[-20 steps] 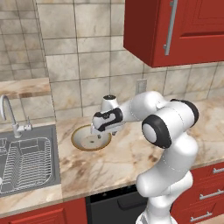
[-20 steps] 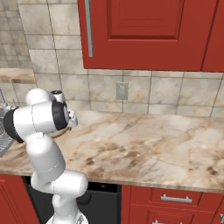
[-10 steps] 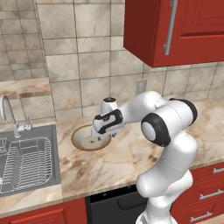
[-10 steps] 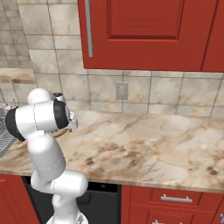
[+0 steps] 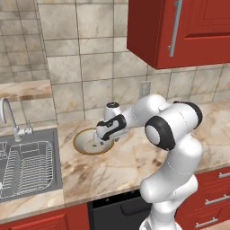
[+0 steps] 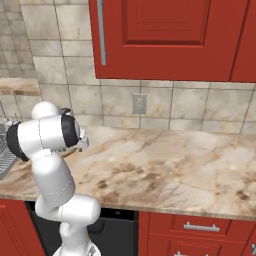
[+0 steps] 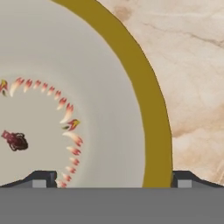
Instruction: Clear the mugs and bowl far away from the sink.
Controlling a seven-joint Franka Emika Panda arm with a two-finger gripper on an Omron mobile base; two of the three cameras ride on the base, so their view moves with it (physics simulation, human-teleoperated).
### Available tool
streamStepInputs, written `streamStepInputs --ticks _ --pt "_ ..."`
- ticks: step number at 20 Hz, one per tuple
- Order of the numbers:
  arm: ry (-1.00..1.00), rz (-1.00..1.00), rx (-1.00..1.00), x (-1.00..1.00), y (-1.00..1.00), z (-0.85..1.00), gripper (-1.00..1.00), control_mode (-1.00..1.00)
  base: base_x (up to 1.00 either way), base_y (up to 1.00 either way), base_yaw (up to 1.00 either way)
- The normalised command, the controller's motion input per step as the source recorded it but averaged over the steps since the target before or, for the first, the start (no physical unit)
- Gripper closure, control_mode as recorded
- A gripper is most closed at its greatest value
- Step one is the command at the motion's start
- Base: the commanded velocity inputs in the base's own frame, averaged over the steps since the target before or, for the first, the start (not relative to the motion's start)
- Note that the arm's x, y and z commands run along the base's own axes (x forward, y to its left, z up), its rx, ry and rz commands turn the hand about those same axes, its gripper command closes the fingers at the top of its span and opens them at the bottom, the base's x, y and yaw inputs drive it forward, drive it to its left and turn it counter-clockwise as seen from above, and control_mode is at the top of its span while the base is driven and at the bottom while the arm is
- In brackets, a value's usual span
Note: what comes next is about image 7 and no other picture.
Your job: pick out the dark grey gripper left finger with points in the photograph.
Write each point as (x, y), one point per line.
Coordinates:
(40, 178)

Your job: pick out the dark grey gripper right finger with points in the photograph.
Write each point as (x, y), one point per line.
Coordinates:
(184, 178)

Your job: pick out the white bowl with gold rim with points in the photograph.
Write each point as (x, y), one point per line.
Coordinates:
(96, 87)

